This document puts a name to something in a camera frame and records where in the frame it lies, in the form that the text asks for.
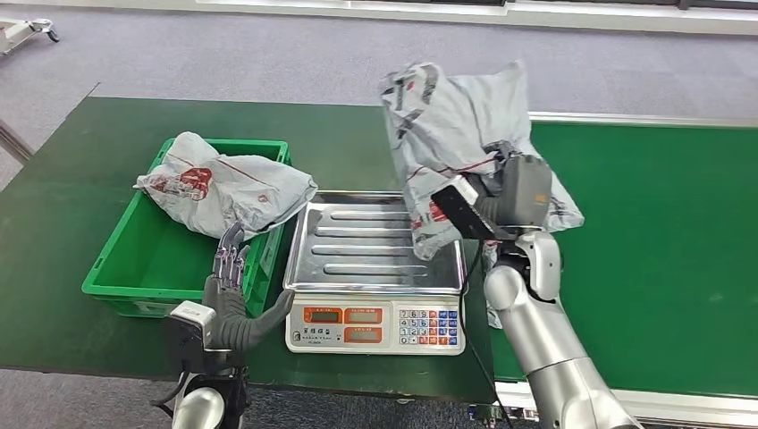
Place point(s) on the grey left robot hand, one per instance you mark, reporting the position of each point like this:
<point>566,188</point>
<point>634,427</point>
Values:
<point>225,317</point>

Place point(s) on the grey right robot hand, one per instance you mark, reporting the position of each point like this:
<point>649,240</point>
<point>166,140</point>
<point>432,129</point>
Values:
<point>527,189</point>

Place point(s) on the grey package red stripes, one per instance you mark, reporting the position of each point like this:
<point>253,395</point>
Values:
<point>450,118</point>

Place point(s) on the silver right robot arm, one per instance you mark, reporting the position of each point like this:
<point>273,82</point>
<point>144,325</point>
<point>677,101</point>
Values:
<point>551,355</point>

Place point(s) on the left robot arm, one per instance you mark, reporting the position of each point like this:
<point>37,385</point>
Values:
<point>195,411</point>

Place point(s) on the grey package large red logo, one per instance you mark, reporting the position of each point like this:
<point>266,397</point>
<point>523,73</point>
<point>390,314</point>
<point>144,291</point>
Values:
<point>225,192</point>

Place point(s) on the grey package red print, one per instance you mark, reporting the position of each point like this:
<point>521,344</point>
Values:
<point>493,314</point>

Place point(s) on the green conveyor belt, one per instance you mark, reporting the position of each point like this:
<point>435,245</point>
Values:
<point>681,266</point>

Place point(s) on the green plastic crate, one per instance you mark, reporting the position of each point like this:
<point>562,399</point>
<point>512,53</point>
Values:
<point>148,263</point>

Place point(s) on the white scale with steel tray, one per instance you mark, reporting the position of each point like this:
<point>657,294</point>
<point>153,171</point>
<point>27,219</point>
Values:
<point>355,323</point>

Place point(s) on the dark slanted bar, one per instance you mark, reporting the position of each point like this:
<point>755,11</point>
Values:
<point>13,142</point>

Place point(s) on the white wheeled cart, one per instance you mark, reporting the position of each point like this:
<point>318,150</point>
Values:
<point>21,29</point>

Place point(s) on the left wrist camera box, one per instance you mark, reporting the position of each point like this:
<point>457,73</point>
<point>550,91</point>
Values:
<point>189,317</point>

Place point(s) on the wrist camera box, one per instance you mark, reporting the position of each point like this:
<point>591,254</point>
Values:
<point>189,317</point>
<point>462,213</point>

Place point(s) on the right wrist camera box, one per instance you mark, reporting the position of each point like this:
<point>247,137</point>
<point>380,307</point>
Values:
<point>462,213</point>

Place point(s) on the white wall ledge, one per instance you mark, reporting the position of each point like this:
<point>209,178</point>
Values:
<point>592,16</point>

